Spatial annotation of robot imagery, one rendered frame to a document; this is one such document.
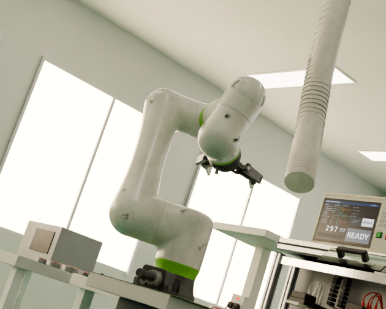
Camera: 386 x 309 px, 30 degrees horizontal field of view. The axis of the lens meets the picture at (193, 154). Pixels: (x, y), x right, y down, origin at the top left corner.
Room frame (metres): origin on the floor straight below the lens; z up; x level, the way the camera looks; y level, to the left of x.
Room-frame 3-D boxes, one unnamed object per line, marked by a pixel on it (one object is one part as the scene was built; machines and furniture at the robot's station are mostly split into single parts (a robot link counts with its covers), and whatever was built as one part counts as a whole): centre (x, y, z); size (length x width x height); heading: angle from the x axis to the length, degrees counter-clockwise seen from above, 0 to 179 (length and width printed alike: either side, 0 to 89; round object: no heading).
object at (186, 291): (1.97, -0.02, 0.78); 0.26 x 0.15 x 0.06; 147
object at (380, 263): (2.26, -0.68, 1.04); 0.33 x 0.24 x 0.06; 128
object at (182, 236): (2.01, -0.04, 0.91); 0.16 x 0.13 x 0.19; 97
